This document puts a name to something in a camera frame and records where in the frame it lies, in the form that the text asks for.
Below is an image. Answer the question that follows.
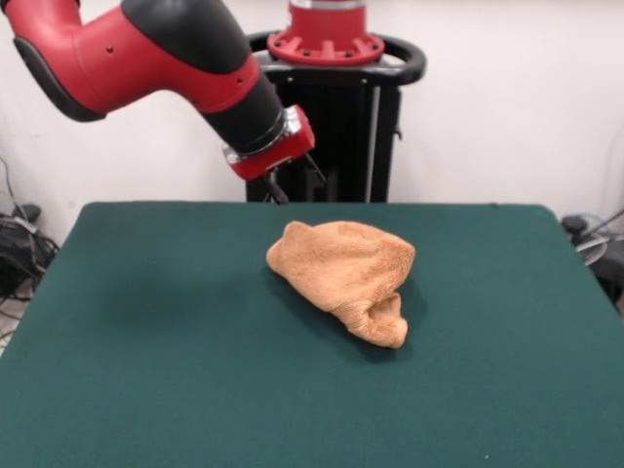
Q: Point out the orange terry towel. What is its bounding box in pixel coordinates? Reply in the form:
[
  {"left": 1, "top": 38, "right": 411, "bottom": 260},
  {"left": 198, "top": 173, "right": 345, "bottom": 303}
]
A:
[{"left": 265, "top": 219, "right": 417, "bottom": 350}]

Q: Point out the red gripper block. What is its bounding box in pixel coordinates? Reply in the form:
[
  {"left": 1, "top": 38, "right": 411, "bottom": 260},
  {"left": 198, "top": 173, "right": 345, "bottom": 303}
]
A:
[{"left": 228, "top": 104, "right": 328, "bottom": 207}]

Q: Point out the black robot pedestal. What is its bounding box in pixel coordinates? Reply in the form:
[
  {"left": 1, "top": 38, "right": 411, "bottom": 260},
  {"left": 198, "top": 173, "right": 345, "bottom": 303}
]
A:
[{"left": 243, "top": 31, "right": 428, "bottom": 204}]

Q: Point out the black cable tangle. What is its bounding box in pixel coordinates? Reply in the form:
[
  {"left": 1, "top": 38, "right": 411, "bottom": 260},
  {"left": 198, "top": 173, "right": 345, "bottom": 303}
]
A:
[{"left": 0, "top": 155, "right": 60, "bottom": 342}]

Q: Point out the dark green table cloth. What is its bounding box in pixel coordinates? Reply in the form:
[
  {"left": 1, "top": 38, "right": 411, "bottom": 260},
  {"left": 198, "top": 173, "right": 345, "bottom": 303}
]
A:
[{"left": 0, "top": 201, "right": 624, "bottom": 468}]

